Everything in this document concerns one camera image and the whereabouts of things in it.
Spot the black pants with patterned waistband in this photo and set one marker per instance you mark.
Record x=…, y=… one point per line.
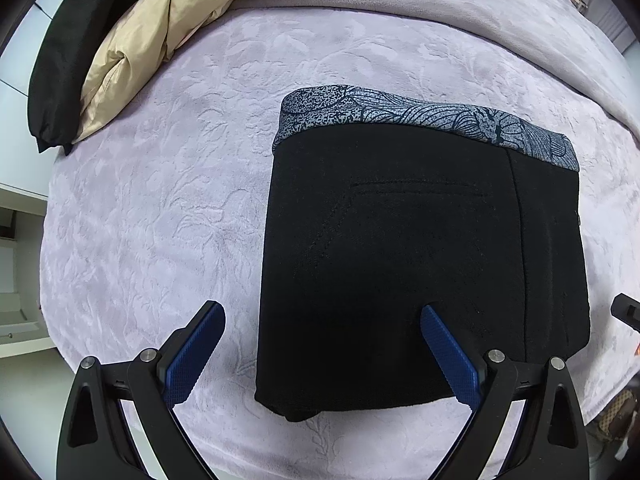
x=400, y=260

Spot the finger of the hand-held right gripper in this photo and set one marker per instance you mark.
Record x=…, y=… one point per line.
x=627, y=310

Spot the white cabinet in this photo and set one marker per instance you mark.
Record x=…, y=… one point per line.
x=20, y=270

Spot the black garment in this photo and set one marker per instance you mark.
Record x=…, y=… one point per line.
x=60, y=60

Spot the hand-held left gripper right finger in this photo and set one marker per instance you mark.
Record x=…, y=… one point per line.
x=450, y=355

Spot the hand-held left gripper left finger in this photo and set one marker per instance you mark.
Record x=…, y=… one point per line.
x=192, y=355

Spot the brown patterned bag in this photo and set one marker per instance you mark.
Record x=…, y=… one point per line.
x=617, y=412

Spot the lavender embossed blanket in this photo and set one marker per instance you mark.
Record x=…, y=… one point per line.
x=175, y=185

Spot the beige jacket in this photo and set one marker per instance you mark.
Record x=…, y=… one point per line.
x=150, y=35

